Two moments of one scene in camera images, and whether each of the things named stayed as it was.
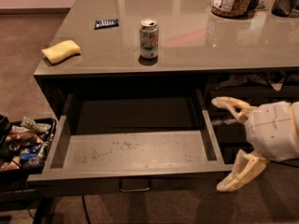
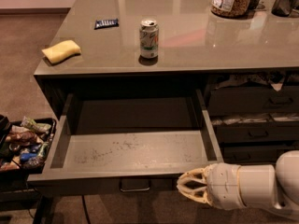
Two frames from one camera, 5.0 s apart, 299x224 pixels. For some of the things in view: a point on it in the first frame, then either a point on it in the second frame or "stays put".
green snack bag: x=35 y=126 stays put
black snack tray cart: x=24 y=148 stays put
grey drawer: x=134 y=141 stays put
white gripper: x=270 y=131 to x=222 y=185
